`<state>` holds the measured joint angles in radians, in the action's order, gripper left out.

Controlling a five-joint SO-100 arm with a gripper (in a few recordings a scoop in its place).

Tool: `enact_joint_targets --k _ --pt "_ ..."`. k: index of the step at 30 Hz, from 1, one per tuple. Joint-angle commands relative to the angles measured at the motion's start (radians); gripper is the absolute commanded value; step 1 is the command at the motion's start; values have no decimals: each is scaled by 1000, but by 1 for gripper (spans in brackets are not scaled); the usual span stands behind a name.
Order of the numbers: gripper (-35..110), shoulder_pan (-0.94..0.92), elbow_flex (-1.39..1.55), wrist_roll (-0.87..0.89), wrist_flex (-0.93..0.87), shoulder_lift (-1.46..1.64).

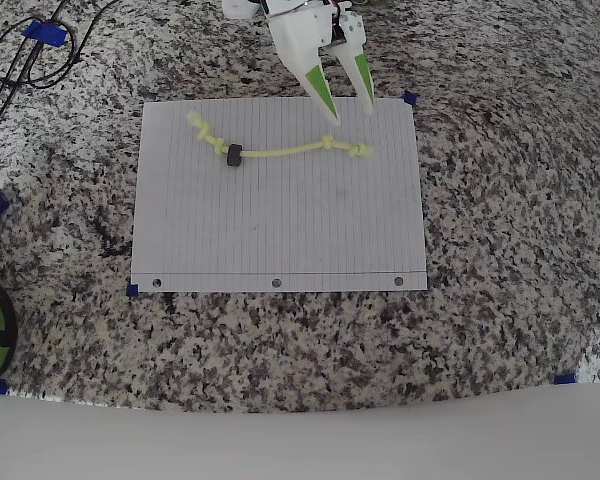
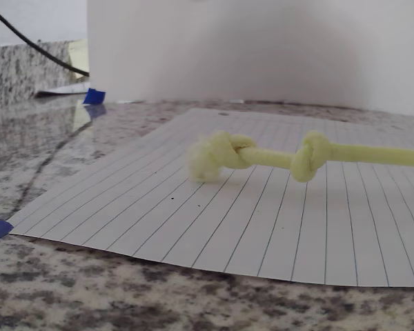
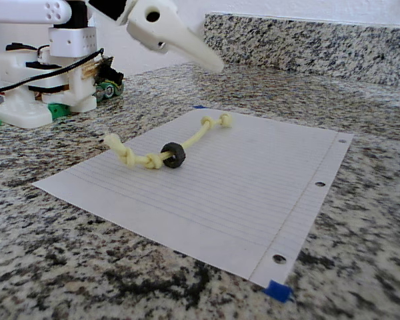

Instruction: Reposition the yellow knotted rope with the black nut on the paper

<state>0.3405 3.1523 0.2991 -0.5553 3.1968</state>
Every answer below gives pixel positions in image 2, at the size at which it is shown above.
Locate yellow sticky note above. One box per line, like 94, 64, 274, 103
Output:
68, 39, 90, 81

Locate lined paper sheet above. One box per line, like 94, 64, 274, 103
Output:
7, 107, 414, 289

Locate white paper scrap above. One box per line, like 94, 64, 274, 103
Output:
34, 81, 90, 99

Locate yellow knotted rope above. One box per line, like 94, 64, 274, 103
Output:
185, 130, 414, 183

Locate thick black cable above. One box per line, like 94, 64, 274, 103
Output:
0, 2, 90, 77

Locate white foam board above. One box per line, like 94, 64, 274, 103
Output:
86, 0, 414, 117

